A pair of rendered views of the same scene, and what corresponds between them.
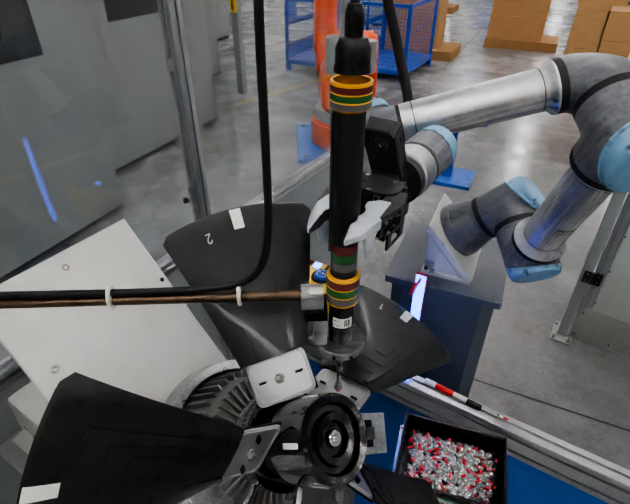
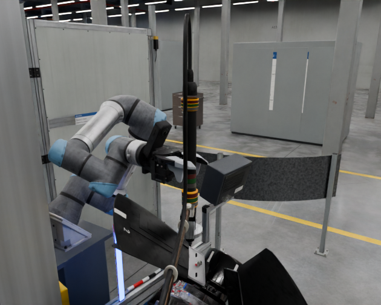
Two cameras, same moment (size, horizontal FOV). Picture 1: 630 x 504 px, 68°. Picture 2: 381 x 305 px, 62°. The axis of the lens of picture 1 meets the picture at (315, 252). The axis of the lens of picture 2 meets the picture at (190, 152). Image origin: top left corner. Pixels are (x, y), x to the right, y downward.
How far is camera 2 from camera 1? 0.81 m
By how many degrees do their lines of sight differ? 73
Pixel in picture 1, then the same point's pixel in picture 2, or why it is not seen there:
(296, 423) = (227, 261)
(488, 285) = (96, 231)
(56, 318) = not seen: outside the picture
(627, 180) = not seen: hidden behind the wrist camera
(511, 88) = (109, 115)
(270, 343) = (183, 254)
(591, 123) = (141, 118)
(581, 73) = (124, 103)
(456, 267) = (82, 232)
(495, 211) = (83, 190)
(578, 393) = not seen: hidden behind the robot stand
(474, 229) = (77, 206)
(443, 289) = (87, 247)
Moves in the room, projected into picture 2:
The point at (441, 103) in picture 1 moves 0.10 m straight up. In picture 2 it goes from (94, 129) to (91, 98)
